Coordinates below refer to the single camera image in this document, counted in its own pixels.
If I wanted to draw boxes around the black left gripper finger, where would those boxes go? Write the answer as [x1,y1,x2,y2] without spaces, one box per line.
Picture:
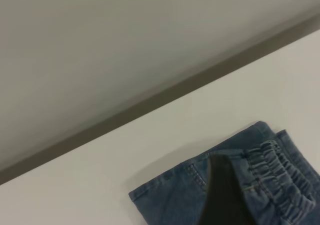
[198,154,256,225]

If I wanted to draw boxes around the blue denim shorts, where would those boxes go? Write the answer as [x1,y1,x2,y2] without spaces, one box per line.
[128,120,320,225]

